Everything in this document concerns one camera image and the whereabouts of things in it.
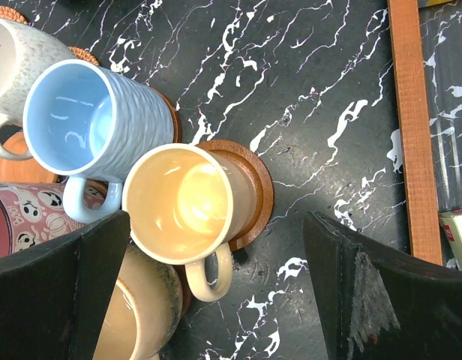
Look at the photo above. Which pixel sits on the light blue mug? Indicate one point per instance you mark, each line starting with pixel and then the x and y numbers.
pixel 92 125

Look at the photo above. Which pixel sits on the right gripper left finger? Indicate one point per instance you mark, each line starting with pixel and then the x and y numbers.
pixel 54 296

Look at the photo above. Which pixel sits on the light orange wooden coaster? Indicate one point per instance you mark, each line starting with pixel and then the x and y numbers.
pixel 23 171

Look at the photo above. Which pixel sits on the orange wooden shelf rack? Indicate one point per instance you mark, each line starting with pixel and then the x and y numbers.
pixel 412 106

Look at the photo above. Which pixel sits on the cream yellow mug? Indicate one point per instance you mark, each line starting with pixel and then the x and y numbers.
pixel 185 205

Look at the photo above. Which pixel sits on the maroon tall mug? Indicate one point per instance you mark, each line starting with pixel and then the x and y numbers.
pixel 30 214

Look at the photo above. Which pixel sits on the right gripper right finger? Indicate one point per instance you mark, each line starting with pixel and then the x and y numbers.
pixel 376 302

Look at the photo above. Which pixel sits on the gold brown mug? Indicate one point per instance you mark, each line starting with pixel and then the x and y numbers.
pixel 144 309

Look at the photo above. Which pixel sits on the red white small box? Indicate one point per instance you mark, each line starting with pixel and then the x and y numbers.
pixel 451 222

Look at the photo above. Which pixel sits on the yellow small block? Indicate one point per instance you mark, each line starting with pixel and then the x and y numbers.
pixel 428 3

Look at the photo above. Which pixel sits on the ringed wooden coaster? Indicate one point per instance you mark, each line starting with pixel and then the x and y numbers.
pixel 261 181
pixel 177 138

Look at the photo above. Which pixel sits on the silver white mug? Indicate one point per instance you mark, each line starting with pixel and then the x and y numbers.
pixel 25 53

